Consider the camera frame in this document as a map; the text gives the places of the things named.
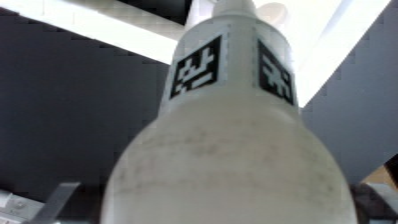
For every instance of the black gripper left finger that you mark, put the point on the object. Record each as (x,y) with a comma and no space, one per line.
(25,211)

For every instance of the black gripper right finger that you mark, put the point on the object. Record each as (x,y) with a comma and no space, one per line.
(375,198)

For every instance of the white lamp bulb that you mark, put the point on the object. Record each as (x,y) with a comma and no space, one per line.
(226,164)

